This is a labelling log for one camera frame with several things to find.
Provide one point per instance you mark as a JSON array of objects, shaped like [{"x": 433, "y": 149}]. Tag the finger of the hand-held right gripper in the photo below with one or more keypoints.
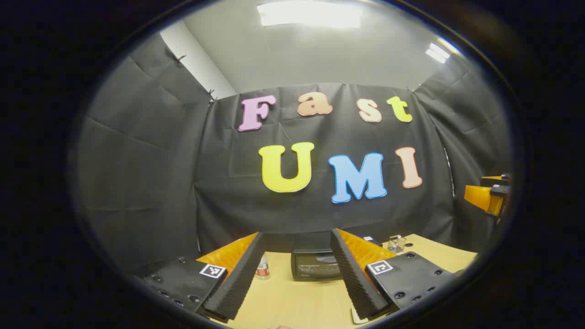
[{"x": 480, "y": 197}]

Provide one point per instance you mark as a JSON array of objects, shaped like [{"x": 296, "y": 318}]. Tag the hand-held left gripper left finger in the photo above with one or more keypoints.
[{"x": 237, "y": 283}]

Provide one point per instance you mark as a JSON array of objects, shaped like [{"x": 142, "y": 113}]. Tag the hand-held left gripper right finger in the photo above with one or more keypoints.
[{"x": 354, "y": 283}]

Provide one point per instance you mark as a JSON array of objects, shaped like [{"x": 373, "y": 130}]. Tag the black electric oven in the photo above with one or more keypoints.
[{"x": 315, "y": 267}]

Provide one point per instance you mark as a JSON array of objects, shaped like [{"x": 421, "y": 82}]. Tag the clear plastic water bottle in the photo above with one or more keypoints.
[{"x": 263, "y": 269}]

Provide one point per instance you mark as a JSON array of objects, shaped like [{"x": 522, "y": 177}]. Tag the black backdrop cloth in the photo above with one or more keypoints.
[{"x": 183, "y": 183}]

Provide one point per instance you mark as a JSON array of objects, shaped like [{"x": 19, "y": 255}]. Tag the small ceiling light panel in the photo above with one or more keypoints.
[{"x": 437, "y": 53}]

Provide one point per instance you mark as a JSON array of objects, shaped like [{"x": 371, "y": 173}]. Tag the large ceiling light panel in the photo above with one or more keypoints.
[{"x": 311, "y": 14}]

